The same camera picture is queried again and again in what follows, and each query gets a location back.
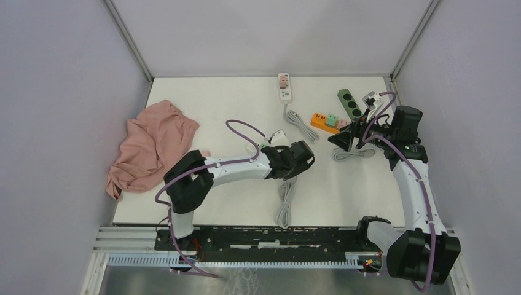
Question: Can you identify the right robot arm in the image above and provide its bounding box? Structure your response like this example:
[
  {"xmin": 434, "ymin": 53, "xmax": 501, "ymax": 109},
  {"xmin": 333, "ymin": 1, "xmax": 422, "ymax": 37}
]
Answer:
[{"xmin": 328, "ymin": 106, "xmax": 461, "ymax": 286}]

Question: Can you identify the green power strip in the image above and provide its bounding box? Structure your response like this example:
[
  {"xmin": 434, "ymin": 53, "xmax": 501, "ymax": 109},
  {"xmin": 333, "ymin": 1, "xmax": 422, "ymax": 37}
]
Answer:
[{"xmin": 337, "ymin": 88, "xmax": 363, "ymax": 120}]

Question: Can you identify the grey coiled strip cable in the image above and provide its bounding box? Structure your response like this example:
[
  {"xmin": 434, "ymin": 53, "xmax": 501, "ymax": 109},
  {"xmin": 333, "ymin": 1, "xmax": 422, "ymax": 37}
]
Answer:
[{"xmin": 275, "ymin": 177, "xmax": 299, "ymax": 230}]

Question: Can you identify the pink cloth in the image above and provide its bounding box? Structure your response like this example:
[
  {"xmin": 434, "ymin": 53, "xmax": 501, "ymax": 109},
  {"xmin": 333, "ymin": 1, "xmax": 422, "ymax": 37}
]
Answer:
[{"xmin": 105, "ymin": 100, "xmax": 200, "ymax": 200}]

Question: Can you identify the white slim power strip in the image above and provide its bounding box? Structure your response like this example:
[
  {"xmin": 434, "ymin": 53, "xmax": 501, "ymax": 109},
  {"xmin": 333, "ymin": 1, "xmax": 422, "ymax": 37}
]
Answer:
[{"xmin": 278, "ymin": 73, "xmax": 292, "ymax": 104}]

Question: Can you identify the grey coiled cable right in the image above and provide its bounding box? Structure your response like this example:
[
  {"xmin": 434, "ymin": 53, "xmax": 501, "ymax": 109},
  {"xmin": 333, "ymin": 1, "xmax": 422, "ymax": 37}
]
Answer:
[{"xmin": 332, "ymin": 147, "xmax": 377, "ymax": 163}]

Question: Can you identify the pink adapter on white strip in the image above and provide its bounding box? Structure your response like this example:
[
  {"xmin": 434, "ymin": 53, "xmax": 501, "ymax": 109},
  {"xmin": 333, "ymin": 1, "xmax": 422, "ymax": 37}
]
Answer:
[{"xmin": 278, "ymin": 75, "xmax": 288, "ymax": 89}]

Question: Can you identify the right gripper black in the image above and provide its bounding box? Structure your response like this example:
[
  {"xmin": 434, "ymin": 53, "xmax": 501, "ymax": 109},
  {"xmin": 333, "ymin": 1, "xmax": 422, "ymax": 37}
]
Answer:
[{"xmin": 328, "ymin": 108, "xmax": 397, "ymax": 152}]

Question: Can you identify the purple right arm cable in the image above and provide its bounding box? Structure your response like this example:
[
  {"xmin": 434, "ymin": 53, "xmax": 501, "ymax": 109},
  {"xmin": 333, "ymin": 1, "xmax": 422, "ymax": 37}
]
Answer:
[{"xmin": 362, "ymin": 91, "xmax": 437, "ymax": 294}]

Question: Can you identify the green adapter on orange strip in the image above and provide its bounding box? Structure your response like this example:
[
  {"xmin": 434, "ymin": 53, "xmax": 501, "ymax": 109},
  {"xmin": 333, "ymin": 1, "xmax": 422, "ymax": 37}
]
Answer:
[{"xmin": 325, "ymin": 114, "xmax": 339, "ymax": 128}]

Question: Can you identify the grey coiled cable centre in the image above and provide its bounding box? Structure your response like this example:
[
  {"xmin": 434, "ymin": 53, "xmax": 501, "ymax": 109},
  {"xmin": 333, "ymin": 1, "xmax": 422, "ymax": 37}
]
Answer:
[{"xmin": 283, "ymin": 101, "xmax": 321, "ymax": 143}]

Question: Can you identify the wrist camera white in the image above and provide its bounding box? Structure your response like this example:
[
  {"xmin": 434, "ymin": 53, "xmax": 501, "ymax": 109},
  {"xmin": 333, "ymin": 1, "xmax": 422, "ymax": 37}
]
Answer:
[
  {"xmin": 362, "ymin": 92, "xmax": 383, "ymax": 119},
  {"xmin": 268, "ymin": 129, "xmax": 291, "ymax": 147}
]

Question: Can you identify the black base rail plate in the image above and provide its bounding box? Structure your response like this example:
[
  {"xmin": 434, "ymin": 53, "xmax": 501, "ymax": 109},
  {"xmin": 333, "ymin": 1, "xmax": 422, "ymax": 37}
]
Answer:
[{"xmin": 154, "ymin": 226, "xmax": 383, "ymax": 266}]

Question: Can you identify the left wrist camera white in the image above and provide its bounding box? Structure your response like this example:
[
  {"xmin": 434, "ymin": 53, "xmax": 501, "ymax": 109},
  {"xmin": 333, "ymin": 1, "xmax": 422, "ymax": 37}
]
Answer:
[{"xmin": 268, "ymin": 129, "xmax": 291, "ymax": 147}]

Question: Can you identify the pink adapter on orange strip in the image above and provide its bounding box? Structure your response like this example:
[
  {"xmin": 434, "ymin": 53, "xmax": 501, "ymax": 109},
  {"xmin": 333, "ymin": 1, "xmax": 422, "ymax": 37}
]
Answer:
[{"xmin": 336, "ymin": 119, "xmax": 350, "ymax": 130}]

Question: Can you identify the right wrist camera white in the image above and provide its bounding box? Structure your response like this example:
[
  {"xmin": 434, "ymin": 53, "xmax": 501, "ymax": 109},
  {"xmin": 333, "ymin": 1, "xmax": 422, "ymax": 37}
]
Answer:
[{"xmin": 362, "ymin": 92, "xmax": 383, "ymax": 119}]

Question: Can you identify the white USB power strip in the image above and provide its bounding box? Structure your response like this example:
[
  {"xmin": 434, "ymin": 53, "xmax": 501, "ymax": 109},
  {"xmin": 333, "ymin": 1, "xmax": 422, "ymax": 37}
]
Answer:
[{"xmin": 246, "ymin": 140, "xmax": 270, "ymax": 153}]

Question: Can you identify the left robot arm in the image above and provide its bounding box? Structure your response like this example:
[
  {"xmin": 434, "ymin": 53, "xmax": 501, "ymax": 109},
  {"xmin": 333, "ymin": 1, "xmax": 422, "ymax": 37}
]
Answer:
[{"xmin": 158, "ymin": 141, "xmax": 315, "ymax": 250}]

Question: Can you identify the orange power strip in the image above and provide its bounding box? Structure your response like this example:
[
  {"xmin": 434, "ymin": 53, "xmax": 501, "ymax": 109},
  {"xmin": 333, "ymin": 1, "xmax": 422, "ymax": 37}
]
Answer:
[{"xmin": 310, "ymin": 112, "xmax": 339, "ymax": 134}]

